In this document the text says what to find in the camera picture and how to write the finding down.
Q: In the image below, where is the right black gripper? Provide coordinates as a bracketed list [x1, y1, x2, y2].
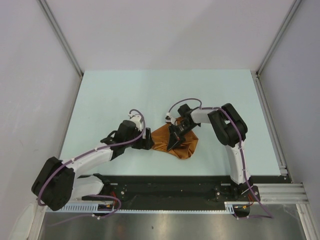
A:
[167, 121, 199, 151]

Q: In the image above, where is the orange satin napkin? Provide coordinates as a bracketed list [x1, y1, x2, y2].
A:
[151, 123, 199, 160]

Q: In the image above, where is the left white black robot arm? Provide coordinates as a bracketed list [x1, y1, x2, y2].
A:
[31, 120, 154, 211]

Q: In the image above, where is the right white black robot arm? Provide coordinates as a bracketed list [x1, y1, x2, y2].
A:
[165, 103, 259, 201]

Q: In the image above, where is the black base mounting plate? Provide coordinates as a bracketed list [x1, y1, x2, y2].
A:
[97, 175, 260, 211]

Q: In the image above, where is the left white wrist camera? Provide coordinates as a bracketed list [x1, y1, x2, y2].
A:
[128, 113, 143, 132]

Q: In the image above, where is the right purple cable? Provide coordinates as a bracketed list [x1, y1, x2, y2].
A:
[167, 97, 273, 219]

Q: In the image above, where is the purple cable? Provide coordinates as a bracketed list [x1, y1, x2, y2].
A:
[37, 108, 147, 227]
[167, 97, 273, 219]

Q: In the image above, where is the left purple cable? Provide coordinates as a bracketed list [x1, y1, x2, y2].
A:
[37, 108, 147, 227]

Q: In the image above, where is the white slotted cable duct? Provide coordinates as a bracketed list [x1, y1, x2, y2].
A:
[46, 202, 249, 214]

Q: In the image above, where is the right aluminium corner post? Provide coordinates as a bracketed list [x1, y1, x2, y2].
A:
[255, 0, 303, 76]

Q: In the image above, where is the aluminium corner post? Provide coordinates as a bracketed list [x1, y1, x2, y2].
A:
[36, 0, 84, 77]
[255, 0, 303, 76]

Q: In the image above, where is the aluminium frame rail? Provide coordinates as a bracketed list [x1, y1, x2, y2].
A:
[36, 182, 308, 204]

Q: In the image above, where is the left aluminium corner post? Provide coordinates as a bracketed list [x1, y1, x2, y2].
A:
[36, 0, 84, 77]

